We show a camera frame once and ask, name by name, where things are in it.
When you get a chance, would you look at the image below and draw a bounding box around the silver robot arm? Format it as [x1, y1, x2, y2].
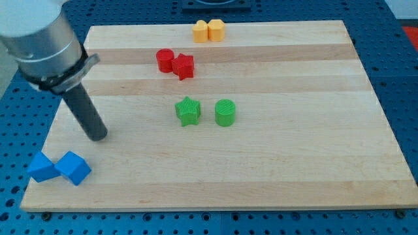
[1, 0, 100, 94]

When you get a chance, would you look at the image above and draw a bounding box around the green star block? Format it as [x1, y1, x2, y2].
[174, 97, 201, 127]

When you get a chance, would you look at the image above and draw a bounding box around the red star block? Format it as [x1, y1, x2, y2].
[171, 54, 194, 81]

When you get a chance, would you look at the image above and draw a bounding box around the green cylinder block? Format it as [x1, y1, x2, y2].
[215, 99, 236, 127]

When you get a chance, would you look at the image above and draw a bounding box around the wooden board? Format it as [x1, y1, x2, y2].
[20, 20, 417, 212]

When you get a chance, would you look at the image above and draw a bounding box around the red cylinder block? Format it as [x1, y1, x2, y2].
[155, 48, 174, 73]

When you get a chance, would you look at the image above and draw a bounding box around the yellow hexagon block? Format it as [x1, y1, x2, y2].
[208, 19, 225, 42]

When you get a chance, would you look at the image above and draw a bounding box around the yellow heart block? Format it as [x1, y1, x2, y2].
[192, 20, 208, 43]

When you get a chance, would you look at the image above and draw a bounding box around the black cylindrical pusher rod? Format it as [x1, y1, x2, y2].
[62, 84, 108, 142]

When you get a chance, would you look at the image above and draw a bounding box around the blue cube block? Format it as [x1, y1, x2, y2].
[54, 151, 91, 186]

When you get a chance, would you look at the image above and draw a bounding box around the blue triangular block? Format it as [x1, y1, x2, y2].
[27, 151, 61, 183]

